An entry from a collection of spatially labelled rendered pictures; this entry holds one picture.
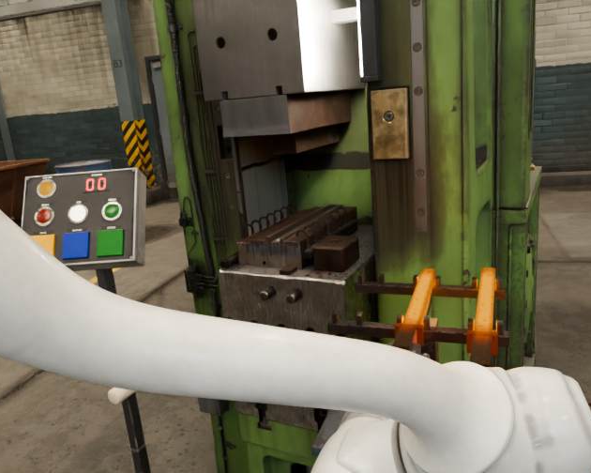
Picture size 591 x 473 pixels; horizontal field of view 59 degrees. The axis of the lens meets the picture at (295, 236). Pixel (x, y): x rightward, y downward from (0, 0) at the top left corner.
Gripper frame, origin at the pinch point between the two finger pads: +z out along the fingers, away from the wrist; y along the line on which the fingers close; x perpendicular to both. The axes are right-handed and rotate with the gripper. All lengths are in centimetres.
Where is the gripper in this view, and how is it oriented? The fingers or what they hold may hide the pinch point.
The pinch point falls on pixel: (405, 346)
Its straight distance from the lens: 87.3
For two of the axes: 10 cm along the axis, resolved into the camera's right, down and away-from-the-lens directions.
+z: 3.4, -2.7, 9.0
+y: 9.4, 0.1, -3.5
